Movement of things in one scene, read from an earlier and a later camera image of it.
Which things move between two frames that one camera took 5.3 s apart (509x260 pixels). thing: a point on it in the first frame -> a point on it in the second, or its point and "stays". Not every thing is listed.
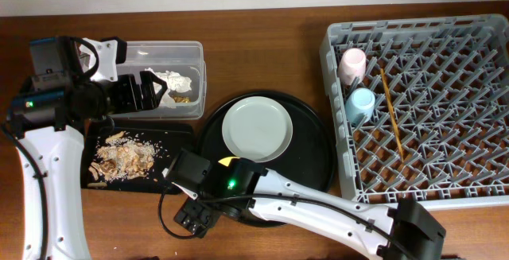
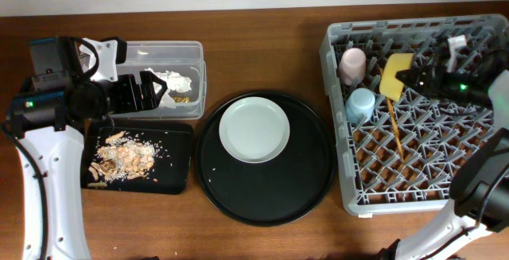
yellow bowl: [226, 161] -> [390, 86]
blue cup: [359, 106] stays
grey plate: [257, 128] stays
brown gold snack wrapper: [181, 98] stays
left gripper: [128, 84] stays
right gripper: [190, 207] -> [429, 79]
